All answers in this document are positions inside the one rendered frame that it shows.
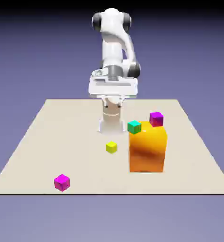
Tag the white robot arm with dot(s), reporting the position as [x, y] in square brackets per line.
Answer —
[111, 51]

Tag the small yellow cube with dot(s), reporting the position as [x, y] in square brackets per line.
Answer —
[111, 147]

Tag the large orange box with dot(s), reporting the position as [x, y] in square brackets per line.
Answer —
[146, 149]

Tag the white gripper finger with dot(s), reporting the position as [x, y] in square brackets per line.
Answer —
[105, 103]
[120, 102]

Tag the small green cube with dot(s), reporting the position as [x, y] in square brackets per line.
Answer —
[134, 127]

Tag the small purple cube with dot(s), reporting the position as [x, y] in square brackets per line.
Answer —
[156, 119]

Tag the small magenta cube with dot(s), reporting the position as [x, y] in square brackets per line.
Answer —
[62, 182]

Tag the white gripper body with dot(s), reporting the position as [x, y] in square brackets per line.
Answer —
[112, 88]

